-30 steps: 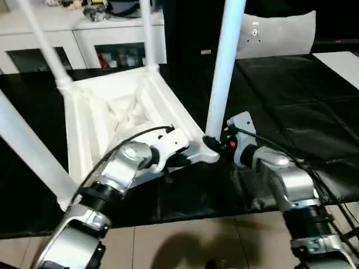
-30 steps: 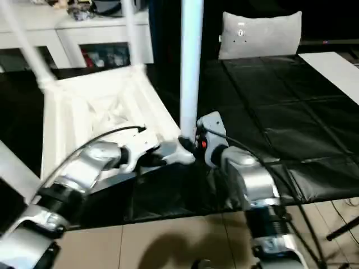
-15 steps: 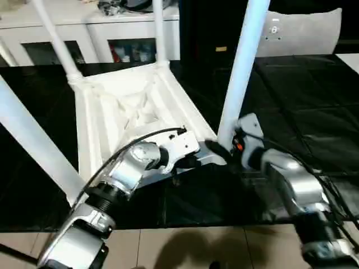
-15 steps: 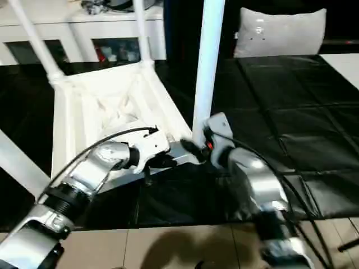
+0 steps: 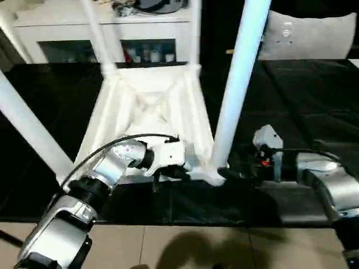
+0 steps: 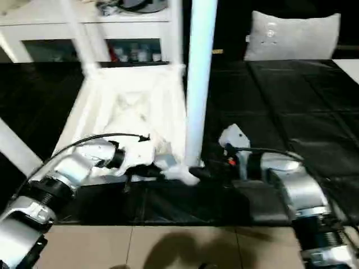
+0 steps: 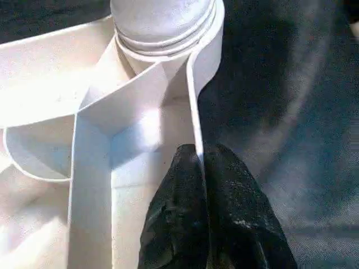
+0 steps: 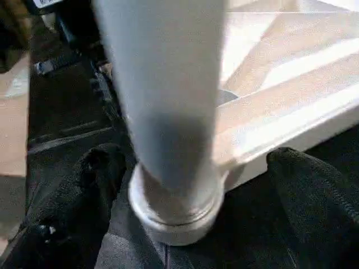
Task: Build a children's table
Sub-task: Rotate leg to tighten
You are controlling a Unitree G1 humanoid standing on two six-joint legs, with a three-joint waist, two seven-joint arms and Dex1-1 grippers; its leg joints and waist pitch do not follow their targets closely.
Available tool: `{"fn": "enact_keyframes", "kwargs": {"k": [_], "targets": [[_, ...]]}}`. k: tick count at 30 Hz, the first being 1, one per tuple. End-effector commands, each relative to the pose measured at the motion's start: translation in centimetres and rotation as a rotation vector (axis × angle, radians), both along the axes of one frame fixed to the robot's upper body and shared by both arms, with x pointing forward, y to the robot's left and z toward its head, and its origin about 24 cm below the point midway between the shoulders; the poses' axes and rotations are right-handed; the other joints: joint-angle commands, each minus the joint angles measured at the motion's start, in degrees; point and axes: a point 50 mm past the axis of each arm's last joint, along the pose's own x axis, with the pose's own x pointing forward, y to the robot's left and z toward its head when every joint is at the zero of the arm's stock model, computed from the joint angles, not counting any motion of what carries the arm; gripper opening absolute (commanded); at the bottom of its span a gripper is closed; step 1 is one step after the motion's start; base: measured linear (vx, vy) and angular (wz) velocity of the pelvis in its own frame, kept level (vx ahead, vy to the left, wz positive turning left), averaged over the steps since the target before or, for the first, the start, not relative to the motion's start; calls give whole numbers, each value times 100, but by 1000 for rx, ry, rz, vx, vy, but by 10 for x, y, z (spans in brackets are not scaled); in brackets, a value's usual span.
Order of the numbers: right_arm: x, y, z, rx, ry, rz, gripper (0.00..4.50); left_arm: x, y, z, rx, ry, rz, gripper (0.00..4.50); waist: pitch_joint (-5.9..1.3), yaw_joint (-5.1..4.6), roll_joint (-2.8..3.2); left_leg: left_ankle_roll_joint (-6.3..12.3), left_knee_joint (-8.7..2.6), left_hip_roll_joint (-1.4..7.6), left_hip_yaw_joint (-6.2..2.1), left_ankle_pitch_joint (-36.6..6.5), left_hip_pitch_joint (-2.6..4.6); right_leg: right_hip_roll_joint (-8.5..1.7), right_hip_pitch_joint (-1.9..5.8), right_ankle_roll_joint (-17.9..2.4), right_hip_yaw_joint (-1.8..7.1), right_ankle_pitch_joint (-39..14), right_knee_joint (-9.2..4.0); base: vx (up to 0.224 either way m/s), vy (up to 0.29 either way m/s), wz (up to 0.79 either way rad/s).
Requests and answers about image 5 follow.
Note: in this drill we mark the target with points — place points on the white plastic table top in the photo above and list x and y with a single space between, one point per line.
126 112

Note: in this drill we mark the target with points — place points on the white plastic table leg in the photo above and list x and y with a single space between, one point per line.
238 78
28 120
98 36
195 33

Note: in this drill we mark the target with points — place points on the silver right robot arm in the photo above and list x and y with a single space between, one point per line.
331 185

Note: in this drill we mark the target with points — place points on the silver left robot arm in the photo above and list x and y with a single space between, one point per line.
106 171

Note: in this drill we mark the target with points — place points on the black work mat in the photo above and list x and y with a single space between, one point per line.
294 106

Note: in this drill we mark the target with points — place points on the grey cushion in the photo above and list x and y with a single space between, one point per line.
305 36

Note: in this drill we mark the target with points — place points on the white flat board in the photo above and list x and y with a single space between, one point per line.
354 63

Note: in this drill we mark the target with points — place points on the black furniture with yellow label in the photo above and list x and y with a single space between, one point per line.
216 25

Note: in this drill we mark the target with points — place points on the grey round cooker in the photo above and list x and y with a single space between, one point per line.
162 5

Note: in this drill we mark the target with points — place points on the white glass-door cabinet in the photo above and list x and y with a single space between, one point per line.
56 30

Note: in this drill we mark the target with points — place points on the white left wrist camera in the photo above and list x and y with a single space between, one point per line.
168 154

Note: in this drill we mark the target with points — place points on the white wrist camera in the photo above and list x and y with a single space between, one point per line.
168 154
269 137

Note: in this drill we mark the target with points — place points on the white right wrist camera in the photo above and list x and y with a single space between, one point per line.
269 137

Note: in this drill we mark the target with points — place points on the black metal frame bar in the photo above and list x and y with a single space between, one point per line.
9 238

